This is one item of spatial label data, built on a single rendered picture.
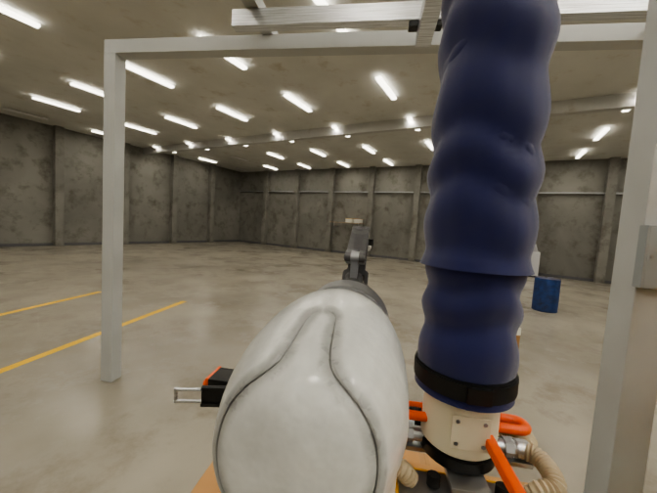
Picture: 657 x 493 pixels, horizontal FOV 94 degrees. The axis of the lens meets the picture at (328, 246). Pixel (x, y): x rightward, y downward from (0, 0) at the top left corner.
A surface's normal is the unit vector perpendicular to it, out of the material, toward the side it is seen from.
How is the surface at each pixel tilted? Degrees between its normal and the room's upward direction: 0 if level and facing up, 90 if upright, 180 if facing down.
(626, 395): 90
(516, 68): 81
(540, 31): 102
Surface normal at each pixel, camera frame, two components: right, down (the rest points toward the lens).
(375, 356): 0.62, -0.70
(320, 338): 0.04, -0.95
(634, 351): -0.15, 0.06
